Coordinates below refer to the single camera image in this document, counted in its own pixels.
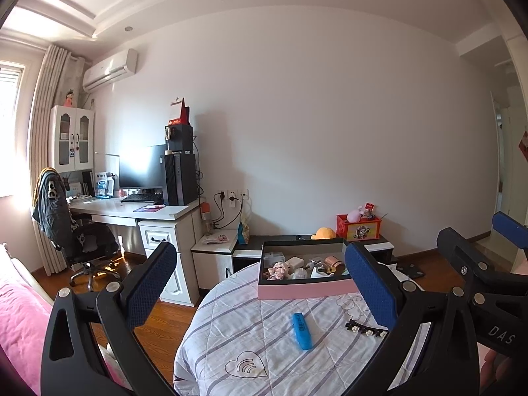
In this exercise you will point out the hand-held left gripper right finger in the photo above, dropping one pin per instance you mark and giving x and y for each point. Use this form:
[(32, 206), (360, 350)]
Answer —
[(371, 288)]

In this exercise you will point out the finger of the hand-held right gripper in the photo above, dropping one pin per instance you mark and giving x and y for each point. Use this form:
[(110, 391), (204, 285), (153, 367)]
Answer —
[(466, 260), (511, 231)]

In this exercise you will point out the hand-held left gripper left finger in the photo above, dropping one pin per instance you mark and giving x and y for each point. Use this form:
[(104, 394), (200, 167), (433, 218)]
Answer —
[(148, 284)]

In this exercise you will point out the rose gold container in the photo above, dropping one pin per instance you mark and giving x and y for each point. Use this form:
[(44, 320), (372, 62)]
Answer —
[(334, 265)]

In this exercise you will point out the pink box with dark rim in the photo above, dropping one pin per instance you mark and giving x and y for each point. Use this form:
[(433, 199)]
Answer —
[(305, 291)]

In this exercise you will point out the pink pig doll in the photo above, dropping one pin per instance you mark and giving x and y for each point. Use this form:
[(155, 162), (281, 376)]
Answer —
[(278, 271)]

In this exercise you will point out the black flowered hair clip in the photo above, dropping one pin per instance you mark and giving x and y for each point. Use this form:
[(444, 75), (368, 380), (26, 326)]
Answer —
[(367, 330)]

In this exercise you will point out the black floor scale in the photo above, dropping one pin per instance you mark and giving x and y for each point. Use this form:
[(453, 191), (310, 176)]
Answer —
[(409, 270)]

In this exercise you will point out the red storage box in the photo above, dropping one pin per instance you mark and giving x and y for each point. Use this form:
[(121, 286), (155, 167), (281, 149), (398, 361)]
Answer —
[(359, 230)]

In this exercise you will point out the white door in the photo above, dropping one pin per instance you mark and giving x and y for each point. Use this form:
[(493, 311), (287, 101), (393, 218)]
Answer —
[(497, 165)]

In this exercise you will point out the white nightstand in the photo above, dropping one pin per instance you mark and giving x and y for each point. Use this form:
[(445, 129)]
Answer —
[(212, 251)]

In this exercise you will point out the black office chair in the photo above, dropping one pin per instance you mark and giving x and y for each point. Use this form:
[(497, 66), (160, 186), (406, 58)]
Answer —
[(88, 243)]

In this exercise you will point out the orange plush octopus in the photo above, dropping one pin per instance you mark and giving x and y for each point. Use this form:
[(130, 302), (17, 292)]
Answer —
[(323, 233)]

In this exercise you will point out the red mouse pad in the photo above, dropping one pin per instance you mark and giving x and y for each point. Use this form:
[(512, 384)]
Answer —
[(147, 209)]

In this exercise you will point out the pink plush toy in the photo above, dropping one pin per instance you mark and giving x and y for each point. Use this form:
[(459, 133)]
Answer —
[(354, 214)]

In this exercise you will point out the small red card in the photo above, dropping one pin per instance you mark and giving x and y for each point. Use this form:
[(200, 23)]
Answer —
[(369, 207)]

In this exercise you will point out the blue pen case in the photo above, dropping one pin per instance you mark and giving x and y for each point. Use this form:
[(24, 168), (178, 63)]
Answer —
[(302, 332)]

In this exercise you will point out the white desk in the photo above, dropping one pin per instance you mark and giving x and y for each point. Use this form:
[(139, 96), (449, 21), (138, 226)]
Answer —
[(111, 208)]

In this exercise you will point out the black keyboard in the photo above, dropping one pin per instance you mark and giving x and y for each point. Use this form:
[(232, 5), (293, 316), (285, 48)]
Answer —
[(137, 199)]

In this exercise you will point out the bottle with orange cap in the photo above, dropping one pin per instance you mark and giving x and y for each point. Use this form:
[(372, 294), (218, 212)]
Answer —
[(207, 220)]

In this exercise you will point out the red door decoration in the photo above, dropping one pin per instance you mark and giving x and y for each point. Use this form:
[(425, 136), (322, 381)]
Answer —
[(524, 143)]

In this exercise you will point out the striped quilted table cover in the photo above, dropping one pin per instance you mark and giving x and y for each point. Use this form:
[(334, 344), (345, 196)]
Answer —
[(247, 330)]

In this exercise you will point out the blue snack bag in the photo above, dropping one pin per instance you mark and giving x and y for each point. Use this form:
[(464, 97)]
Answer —
[(244, 231)]

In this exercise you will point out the black computer tower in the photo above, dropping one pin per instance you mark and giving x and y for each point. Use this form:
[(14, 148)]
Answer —
[(181, 179)]

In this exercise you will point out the blue and white pack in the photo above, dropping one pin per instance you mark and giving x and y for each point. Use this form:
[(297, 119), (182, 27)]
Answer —
[(104, 183)]

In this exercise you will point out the black computer monitor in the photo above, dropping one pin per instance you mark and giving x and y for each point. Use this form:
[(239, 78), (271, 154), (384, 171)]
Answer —
[(140, 169)]

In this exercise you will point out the row of books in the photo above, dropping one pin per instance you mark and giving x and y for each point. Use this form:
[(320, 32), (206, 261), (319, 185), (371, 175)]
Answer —
[(88, 183)]

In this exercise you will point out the dark jacket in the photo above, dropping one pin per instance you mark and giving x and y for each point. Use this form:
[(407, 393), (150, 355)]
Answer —
[(51, 206)]

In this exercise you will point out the pink blanket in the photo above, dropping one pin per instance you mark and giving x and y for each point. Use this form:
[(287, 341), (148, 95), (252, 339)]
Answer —
[(20, 317)]

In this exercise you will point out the black speaker box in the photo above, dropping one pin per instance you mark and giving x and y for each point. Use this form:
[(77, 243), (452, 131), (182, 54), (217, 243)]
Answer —
[(181, 138)]

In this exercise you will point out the white wardrobe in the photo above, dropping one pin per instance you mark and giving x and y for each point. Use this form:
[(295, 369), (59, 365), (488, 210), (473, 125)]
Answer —
[(517, 70)]

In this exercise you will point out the white glass-door cabinet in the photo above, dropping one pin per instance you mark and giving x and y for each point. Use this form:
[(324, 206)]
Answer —
[(71, 140)]

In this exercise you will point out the red and white box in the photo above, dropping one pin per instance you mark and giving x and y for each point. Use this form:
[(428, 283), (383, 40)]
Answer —
[(178, 113)]

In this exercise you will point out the beige curtain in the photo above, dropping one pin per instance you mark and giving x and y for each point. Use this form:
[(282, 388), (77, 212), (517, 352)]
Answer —
[(49, 132)]

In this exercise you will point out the small doll figurine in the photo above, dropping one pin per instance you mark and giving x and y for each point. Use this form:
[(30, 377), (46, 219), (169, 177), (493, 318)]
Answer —
[(69, 98)]

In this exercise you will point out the window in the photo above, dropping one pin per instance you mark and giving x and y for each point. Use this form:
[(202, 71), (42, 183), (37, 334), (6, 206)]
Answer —
[(10, 132)]

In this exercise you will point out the white air conditioner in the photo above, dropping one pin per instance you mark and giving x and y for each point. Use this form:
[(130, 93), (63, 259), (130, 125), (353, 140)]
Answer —
[(109, 70)]

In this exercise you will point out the white wall sockets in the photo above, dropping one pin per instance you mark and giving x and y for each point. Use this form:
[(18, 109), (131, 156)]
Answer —
[(233, 195)]

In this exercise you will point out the white bed frame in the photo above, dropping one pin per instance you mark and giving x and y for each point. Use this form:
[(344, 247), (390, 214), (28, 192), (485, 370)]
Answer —
[(18, 266)]

